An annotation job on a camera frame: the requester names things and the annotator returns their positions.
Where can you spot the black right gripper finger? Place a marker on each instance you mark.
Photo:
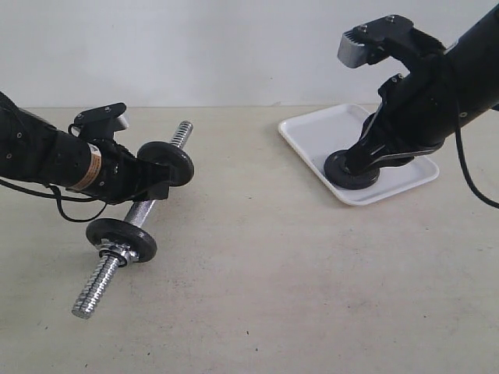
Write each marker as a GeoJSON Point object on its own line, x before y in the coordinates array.
{"type": "Point", "coordinates": [402, 153]}
{"type": "Point", "coordinates": [372, 148]}

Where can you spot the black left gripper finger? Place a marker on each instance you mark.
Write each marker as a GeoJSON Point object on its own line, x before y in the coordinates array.
{"type": "Point", "coordinates": [140, 193]}
{"type": "Point", "coordinates": [152, 174]}

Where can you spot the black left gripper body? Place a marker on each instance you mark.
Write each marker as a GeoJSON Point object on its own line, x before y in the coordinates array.
{"type": "Point", "coordinates": [122, 176]}

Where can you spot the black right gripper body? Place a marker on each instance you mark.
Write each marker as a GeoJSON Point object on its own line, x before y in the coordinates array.
{"type": "Point", "coordinates": [416, 109]}

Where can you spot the black weight plate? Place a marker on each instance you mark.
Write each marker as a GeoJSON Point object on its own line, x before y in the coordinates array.
{"type": "Point", "coordinates": [162, 153]}
{"type": "Point", "coordinates": [338, 174]}
{"type": "Point", "coordinates": [122, 233]}

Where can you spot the chrome star collar nut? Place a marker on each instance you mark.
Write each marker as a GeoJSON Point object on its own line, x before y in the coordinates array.
{"type": "Point", "coordinates": [119, 251]}

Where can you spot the chrome threaded dumbbell bar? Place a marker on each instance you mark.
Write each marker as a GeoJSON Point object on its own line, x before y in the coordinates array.
{"type": "Point", "coordinates": [88, 299]}

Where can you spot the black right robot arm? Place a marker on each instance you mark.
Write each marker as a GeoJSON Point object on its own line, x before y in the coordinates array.
{"type": "Point", "coordinates": [468, 68]}

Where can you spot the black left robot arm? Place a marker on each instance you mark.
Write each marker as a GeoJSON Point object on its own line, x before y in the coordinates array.
{"type": "Point", "coordinates": [86, 158]}

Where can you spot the white rectangular plastic tray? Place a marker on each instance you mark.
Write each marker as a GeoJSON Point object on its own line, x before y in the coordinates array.
{"type": "Point", "coordinates": [316, 135]}

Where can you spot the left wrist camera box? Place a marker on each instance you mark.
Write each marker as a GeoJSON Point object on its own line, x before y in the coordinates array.
{"type": "Point", "coordinates": [101, 122]}

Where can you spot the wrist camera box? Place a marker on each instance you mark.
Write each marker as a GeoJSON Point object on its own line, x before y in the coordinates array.
{"type": "Point", "coordinates": [372, 42]}
{"type": "Point", "coordinates": [101, 122]}

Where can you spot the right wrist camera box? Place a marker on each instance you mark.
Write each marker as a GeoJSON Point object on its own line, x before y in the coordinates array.
{"type": "Point", "coordinates": [372, 42]}

